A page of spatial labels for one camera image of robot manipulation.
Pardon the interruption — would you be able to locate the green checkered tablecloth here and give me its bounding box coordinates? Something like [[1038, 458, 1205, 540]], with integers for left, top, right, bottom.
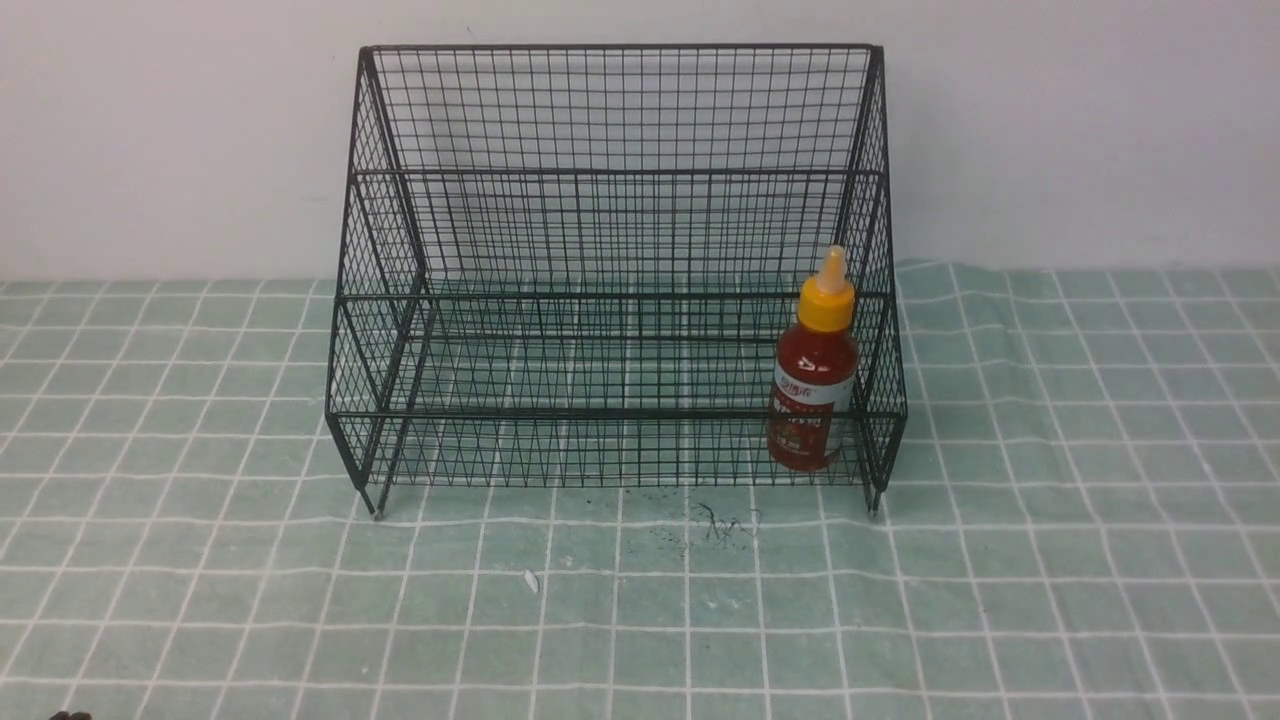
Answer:
[[3, 263, 1277, 719]]

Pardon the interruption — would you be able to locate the red sauce bottle yellow cap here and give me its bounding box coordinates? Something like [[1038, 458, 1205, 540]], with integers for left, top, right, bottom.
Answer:
[[767, 245, 859, 474]]

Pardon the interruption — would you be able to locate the black wire mesh shelf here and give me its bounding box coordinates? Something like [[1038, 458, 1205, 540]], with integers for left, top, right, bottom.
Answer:
[[325, 44, 908, 516]]

